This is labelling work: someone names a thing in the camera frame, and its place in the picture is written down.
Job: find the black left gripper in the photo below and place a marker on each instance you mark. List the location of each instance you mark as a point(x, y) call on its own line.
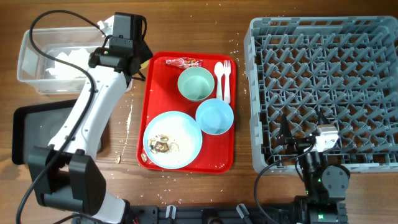
point(146, 53)

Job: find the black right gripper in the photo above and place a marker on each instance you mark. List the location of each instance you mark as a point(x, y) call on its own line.
point(286, 137)

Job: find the red snack wrapper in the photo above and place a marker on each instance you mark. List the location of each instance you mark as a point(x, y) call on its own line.
point(184, 62)

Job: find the mint green bowl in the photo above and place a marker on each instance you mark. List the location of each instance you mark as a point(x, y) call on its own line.
point(196, 83)

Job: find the light blue bowl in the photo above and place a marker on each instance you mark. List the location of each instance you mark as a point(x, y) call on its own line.
point(214, 116)

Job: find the yellow plastic cup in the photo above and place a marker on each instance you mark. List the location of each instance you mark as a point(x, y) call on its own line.
point(145, 64)

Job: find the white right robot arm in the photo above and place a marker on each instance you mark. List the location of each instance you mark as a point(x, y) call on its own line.
point(325, 184)

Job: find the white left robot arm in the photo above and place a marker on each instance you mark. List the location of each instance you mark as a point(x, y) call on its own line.
point(64, 173)

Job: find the grey dishwasher rack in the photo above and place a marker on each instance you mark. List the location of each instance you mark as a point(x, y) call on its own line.
point(343, 67)

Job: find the red plastic tray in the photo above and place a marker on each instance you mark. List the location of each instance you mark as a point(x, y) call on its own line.
point(161, 95)

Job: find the crumpled white napkin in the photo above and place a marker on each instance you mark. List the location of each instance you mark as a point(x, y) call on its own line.
point(61, 71)

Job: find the white plastic spoon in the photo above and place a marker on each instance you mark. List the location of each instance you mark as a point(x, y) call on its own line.
point(219, 72)

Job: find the clear plastic bin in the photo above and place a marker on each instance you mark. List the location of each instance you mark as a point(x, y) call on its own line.
point(31, 67)

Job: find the white plastic fork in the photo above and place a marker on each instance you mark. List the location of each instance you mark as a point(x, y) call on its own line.
point(227, 73)

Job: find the light blue plate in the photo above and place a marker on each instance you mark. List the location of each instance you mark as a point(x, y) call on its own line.
point(184, 129)

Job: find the food scrap on tray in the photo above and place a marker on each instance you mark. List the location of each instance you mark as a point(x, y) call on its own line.
point(144, 157)

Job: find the food scrap on table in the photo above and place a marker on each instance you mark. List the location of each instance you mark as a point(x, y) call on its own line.
point(118, 159)

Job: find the black tray bin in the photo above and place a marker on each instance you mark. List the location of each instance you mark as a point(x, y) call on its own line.
point(35, 125)

